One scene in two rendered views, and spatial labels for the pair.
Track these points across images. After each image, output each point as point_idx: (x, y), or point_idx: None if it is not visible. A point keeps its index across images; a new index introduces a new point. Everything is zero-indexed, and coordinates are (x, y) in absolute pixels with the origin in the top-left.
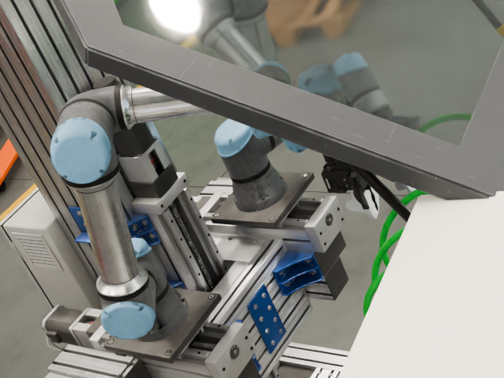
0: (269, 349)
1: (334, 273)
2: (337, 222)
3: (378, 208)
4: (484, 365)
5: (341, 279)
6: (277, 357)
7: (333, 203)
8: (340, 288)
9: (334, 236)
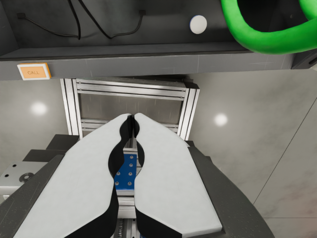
0: (136, 156)
1: (62, 146)
2: (21, 167)
3: (122, 119)
4: None
5: (61, 138)
6: (132, 149)
7: (4, 184)
8: (67, 136)
9: (38, 163)
